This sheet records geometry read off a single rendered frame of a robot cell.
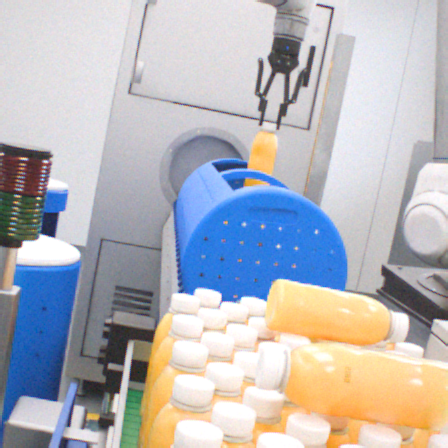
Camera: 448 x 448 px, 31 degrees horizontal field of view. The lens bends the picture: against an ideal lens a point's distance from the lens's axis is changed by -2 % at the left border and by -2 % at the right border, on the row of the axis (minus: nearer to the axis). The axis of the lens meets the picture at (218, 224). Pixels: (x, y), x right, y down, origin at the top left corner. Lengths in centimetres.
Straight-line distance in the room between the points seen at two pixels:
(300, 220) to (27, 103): 514
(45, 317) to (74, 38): 506
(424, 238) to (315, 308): 60
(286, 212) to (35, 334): 48
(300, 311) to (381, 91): 589
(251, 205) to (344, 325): 40
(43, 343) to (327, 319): 61
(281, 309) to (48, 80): 548
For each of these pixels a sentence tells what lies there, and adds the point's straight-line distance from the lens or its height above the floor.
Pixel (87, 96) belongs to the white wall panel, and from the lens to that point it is 639.
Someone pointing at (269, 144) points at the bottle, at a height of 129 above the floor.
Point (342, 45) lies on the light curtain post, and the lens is 281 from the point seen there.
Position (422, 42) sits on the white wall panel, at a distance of 701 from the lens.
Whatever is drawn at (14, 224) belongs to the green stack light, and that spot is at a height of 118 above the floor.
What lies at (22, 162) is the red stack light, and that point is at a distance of 87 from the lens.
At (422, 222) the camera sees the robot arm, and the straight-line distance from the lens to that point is 158.
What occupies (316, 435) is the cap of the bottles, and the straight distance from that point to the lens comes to 73.
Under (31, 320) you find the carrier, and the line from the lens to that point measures 143.
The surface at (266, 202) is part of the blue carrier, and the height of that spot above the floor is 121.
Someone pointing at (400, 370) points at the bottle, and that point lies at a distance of 76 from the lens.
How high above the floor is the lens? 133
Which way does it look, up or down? 7 degrees down
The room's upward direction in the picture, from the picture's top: 11 degrees clockwise
